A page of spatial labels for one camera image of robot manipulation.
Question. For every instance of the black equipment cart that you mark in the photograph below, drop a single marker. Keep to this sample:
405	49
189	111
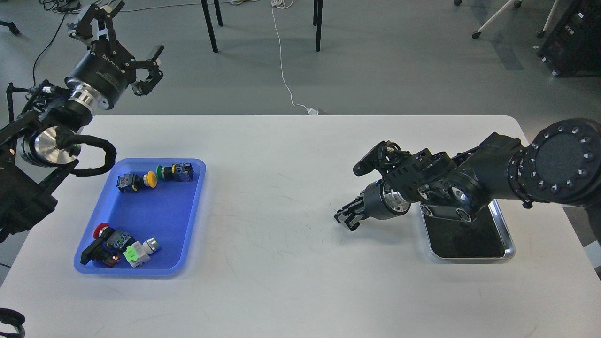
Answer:
572	48

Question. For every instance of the white chair base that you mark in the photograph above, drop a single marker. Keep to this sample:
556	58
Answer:
517	4

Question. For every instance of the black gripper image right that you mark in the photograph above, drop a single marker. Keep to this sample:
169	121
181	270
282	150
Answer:
378	201

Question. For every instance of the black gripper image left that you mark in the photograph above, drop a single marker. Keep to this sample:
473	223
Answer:
106	73

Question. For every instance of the green push button switch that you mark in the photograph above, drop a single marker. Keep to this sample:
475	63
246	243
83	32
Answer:
178	172

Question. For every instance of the white green selector switch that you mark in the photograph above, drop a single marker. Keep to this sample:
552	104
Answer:
139	252

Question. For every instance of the blue plastic tray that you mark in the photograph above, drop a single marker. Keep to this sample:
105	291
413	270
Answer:
166	213

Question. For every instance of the silver metal tray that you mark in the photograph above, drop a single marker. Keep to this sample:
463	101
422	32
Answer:
484	240

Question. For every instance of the black table leg right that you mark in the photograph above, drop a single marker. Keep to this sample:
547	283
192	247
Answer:
318	7

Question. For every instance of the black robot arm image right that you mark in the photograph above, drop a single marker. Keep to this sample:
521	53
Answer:
562	165

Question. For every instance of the black table leg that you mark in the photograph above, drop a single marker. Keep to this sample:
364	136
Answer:
208	20
318	7

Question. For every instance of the red emergency stop button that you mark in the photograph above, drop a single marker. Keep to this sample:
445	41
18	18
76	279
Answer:
108	245

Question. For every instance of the yellow push button switch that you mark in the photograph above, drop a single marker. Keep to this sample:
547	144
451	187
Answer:
131	182

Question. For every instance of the black table leg left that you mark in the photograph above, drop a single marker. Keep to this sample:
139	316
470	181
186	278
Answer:
208	20

